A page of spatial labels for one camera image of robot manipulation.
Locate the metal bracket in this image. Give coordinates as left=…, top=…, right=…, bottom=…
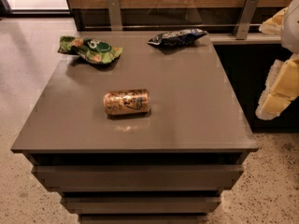
left=107, top=0, right=122, bottom=31
left=233, top=0, right=259, bottom=40

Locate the middle grey drawer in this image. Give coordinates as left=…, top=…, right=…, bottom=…
left=62, top=196, right=220, bottom=215

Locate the grey drawer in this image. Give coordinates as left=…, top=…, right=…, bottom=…
left=34, top=165, right=243, bottom=191
left=62, top=196, right=220, bottom=215

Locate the right metal bracket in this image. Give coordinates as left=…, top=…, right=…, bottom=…
left=233, top=0, right=259, bottom=40

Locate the orange soda can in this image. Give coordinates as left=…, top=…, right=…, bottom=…
left=104, top=89, right=150, bottom=116

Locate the dark blue chip bag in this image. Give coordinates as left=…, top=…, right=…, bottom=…
left=148, top=28, right=207, bottom=47

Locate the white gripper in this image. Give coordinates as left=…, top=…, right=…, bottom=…
left=255, top=0, right=299, bottom=120

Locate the green chip bag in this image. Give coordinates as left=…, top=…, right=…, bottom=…
left=58, top=36, right=122, bottom=64

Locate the top grey drawer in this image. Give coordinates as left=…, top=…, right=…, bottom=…
left=34, top=165, right=243, bottom=191

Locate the left metal bracket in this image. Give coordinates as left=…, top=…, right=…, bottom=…
left=107, top=0, right=122, bottom=31

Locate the grey side shelf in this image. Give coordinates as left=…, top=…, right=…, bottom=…
left=209, top=33, right=281, bottom=45

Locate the grey drawer cabinet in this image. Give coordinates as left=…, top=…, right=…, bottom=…
left=12, top=32, right=257, bottom=224

